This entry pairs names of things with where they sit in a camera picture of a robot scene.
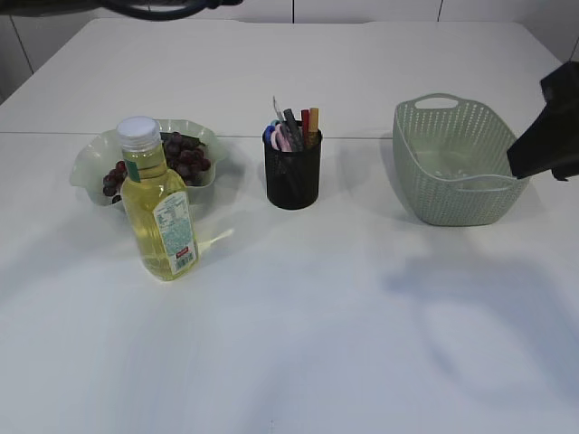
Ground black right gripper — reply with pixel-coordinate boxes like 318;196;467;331
507;61;578;181

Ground gold glitter pen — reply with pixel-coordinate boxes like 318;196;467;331
308;107;319;147

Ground red glitter pen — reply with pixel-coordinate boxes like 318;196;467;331
300;108;309;148

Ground silver glitter pen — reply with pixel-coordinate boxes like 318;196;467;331
283;108;305;152

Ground pink scissors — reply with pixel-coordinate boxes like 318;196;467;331
271;123;293;153

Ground clear plastic ruler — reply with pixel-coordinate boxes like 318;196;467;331
272;96;286;123

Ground blue scissors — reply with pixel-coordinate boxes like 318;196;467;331
262;119;280;146

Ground red artificial grape bunch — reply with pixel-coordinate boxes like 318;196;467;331
102;131;213;202

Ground yellow oil bottle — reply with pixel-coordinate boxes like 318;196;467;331
116;116;198;281

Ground clear plastic sheet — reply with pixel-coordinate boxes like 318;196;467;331
429;154;485;180

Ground green woven plastic basket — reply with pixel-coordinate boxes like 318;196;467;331
393;93;529;227

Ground black mesh pen holder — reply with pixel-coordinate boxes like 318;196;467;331
262;130;323;210

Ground pale green wavy plate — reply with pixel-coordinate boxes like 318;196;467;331
70;119;228;216

